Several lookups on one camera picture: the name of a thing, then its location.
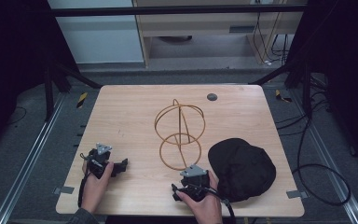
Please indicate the grey round table grommet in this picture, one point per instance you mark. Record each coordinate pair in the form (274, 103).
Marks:
(212, 96)

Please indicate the black hat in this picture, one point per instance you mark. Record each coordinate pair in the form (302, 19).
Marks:
(242, 169)

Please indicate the dark curtain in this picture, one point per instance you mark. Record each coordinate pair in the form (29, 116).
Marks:
(348, 77)
(12, 62)

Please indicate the grey metal table bracket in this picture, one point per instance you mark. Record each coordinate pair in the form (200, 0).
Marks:
(64, 189)
(296, 194)

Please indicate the light wooden desk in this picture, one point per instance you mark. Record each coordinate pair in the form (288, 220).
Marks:
(199, 25)

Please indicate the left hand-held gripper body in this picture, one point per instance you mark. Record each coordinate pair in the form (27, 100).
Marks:
(97, 161)

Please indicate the person's right hand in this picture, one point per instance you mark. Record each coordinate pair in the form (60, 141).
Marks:
(208, 208)

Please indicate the aluminium floor rail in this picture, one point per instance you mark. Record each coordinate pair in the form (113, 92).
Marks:
(28, 161)
(318, 140)

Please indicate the black horizontal frame bar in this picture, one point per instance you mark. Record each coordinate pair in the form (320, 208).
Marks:
(167, 10)

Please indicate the white cabinet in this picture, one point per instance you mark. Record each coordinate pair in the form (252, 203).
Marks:
(99, 40)

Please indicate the yellow black striped tape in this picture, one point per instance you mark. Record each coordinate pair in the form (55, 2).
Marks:
(81, 99)
(281, 97)

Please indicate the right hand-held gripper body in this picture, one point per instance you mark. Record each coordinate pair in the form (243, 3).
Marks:
(194, 180)

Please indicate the black metal stand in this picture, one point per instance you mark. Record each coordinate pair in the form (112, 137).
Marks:
(306, 90)
(49, 93)

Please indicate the person's left hand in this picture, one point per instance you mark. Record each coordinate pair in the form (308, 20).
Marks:
(94, 193)

